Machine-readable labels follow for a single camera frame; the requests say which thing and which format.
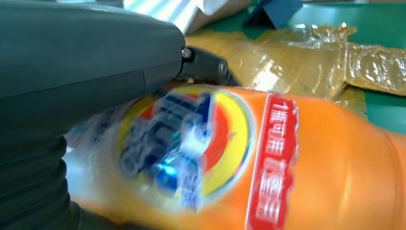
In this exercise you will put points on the yellow taped cardboard mat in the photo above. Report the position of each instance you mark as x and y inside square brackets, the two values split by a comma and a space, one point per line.
[285, 63]

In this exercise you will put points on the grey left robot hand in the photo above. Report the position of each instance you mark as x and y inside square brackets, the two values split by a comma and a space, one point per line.
[79, 57]

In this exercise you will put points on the person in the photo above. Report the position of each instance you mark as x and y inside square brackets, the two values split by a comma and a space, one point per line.
[177, 12]

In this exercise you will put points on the orange detergent bottle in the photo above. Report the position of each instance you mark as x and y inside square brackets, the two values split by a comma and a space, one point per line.
[317, 165]

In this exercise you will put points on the tablet in blue case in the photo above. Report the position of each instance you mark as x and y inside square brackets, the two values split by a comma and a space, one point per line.
[276, 12]

